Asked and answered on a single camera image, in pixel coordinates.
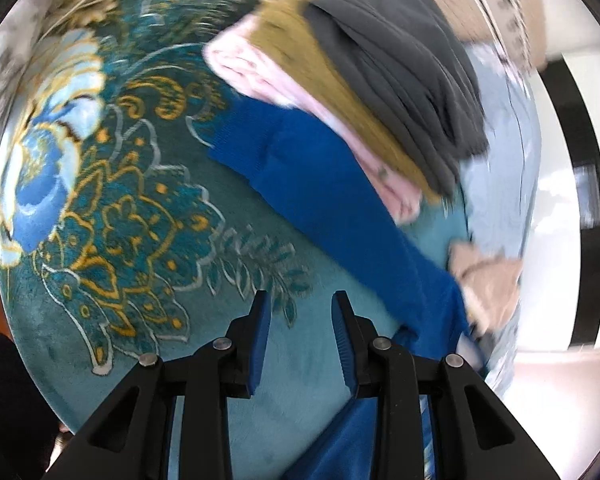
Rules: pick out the dark grey folded pants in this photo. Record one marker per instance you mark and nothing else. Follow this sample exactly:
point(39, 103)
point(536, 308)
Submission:
point(395, 60)

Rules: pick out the beige fluffy garment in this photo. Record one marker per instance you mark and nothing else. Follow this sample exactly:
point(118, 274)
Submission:
point(485, 290)

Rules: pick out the blue sweatshirt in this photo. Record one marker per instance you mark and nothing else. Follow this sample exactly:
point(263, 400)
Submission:
point(320, 185)

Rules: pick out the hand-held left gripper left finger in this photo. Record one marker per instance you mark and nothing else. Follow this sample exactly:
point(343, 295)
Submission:
point(260, 340)

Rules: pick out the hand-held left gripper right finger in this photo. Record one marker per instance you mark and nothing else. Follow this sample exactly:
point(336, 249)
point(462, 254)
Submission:
point(342, 345)

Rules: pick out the beige quilted headboard cover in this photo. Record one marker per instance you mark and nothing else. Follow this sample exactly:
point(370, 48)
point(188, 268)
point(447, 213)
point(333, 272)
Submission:
point(480, 5)

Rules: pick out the light blue floral duvet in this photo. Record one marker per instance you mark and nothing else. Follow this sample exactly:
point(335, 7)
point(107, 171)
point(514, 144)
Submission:
point(505, 150)

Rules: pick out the pink fleece garment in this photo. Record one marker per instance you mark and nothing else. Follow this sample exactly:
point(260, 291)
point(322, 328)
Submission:
point(245, 70)

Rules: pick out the white glossy wardrobe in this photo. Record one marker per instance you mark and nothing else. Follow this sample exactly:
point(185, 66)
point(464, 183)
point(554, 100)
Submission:
point(555, 185)

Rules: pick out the olive knit sweater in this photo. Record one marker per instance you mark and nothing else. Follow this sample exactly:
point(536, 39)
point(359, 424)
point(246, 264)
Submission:
point(290, 30)

